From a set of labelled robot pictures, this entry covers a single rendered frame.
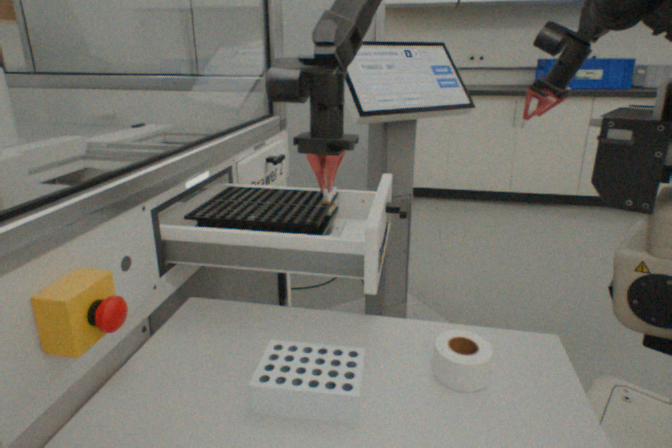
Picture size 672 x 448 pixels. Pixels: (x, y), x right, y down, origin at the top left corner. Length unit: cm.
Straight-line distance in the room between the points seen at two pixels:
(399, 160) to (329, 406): 129
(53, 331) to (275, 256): 29
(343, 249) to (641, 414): 102
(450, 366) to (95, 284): 42
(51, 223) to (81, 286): 8
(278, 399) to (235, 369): 10
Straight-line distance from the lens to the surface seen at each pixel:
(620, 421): 142
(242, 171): 98
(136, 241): 70
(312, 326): 69
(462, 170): 373
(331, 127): 73
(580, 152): 387
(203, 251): 72
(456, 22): 431
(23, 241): 56
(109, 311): 55
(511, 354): 68
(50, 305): 55
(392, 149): 169
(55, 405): 66
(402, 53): 174
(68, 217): 59
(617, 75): 400
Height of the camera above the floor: 115
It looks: 18 degrees down
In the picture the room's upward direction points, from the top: straight up
